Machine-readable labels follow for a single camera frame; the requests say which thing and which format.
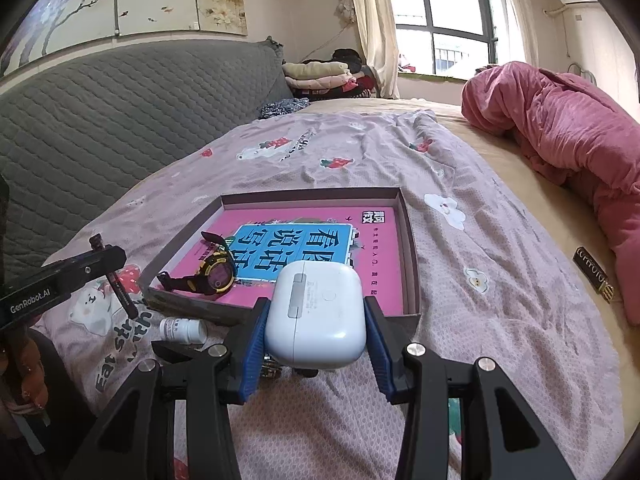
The black and gold mattress label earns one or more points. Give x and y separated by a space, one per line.
592 272

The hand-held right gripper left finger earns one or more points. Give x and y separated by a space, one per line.
252 355

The grey quilted headboard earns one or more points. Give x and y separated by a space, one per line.
100 125

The pile of folded clothes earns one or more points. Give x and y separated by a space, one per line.
320 75

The small white pill bottle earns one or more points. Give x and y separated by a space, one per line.
182 331

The black and yellow wristwatch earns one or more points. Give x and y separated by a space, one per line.
217 275

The red and black tube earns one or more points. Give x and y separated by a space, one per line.
125 297

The window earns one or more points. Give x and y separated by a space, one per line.
450 10

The shallow brown cardboard box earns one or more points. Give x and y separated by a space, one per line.
410 260

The cream curtain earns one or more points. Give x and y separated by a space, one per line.
515 10
375 20

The dark floral cloth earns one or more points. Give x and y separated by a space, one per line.
282 108

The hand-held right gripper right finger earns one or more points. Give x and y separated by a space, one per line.
380 355

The pink quilt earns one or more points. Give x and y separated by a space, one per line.
560 125

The person's left hand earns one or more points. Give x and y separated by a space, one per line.
30 375

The beige mattress sheet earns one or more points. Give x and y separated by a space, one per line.
540 210

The pink and blue book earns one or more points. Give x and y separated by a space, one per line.
380 260

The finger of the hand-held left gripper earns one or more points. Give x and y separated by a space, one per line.
90 267

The pink strawberry print bedsheet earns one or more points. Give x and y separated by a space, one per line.
475 335

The white earbuds case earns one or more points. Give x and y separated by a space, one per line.
315 310

